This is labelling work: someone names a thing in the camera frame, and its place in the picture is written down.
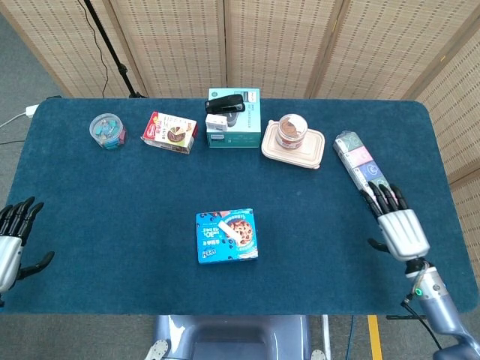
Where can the black and silver left hand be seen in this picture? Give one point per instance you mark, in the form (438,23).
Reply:
(9,243)

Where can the black and silver right hand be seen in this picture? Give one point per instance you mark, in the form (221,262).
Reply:
(405,234)

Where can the blue cookie box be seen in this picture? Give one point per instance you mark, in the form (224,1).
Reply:
(217,249)

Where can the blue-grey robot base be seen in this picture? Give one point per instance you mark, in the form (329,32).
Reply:
(232,337)

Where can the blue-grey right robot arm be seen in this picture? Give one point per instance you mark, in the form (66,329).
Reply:
(438,296)

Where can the teal Philips product box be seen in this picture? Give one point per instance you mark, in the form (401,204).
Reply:
(245,129)

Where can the red and white cake box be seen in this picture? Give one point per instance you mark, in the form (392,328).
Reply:
(168,132)

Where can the small white box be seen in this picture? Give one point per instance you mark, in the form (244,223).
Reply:
(215,123)

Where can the multicolour tissue pack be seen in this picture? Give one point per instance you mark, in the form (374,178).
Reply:
(360,157)

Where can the yellow floor tape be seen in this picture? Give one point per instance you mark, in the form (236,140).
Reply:
(375,337)

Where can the beige lidded lunch container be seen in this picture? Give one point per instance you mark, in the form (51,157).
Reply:
(313,152)

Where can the white power strip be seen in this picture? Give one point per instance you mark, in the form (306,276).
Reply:
(31,110)

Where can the blue table cloth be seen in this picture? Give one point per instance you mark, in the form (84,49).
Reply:
(150,195)

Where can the clear jar of binder clips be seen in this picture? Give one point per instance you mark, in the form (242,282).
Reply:
(108,131)

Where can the clear jar with brown food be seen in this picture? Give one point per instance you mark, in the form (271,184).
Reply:
(291,131)

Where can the black tripod stand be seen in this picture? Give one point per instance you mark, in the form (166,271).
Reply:
(112,52)

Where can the black stapler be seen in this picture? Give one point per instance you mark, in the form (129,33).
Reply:
(224,104)

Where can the bamboo folding screen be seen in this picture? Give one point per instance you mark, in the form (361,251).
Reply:
(281,45)

